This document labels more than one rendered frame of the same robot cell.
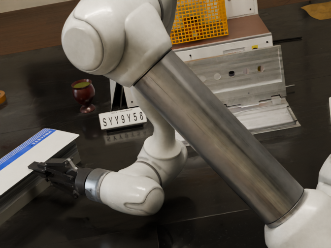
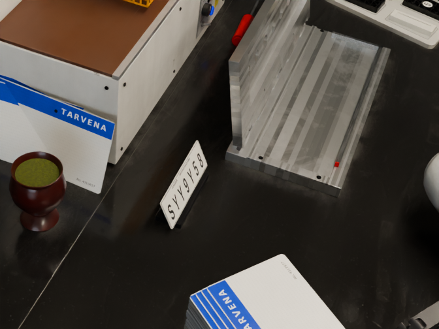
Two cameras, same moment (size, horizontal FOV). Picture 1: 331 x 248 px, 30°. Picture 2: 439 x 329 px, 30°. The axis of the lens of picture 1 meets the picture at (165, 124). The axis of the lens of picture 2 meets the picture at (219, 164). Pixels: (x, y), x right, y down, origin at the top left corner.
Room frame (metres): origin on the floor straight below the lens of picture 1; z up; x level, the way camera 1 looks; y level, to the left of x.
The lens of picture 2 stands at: (1.65, 1.03, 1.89)
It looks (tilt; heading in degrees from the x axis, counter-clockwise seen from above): 44 degrees down; 283
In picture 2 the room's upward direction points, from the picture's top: 9 degrees clockwise
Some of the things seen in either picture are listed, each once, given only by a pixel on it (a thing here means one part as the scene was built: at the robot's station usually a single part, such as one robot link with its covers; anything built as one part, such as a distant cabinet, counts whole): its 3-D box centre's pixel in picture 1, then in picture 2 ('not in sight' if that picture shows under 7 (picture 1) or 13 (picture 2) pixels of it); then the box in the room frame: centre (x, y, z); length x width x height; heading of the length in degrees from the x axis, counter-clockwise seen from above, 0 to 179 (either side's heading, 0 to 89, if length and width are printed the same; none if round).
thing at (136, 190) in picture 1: (136, 191); not in sight; (1.34, 0.11, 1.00); 0.16 x 0.13 x 0.11; 52
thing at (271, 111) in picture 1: (226, 123); (315, 96); (1.77, -0.20, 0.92); 0.44 x 0.21 x 0.04; 89
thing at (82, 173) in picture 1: (81, 180); not in sight; (1.44, 0.26, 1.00); 0.09 x 0.07 x 0.08; 52
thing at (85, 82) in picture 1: (84, 96); (38, 194); (2.09, 0.28, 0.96); 0.09 x 0.09 x 0.11
